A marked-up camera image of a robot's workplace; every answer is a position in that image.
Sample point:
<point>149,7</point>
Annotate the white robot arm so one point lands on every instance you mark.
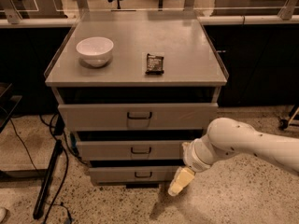
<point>225,138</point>

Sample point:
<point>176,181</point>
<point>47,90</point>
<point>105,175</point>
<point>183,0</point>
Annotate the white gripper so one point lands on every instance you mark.
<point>192,160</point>

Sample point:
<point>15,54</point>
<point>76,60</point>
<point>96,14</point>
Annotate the grey drawer cabinet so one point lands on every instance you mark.
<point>192,72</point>

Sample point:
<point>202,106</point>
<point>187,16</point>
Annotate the white bowl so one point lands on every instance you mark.
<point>95,51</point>

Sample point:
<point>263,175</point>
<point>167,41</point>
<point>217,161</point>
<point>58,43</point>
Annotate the black caster wheel frame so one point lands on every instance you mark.
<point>291,120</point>

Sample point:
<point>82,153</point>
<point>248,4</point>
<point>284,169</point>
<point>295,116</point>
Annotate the dark snack packet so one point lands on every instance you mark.
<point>155,65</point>

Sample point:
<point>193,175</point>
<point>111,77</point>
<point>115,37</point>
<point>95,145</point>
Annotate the grey top drawer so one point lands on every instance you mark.
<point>122,117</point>

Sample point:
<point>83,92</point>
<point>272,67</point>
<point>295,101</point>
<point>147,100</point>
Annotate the black desk leg bar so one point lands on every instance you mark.
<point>39,208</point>

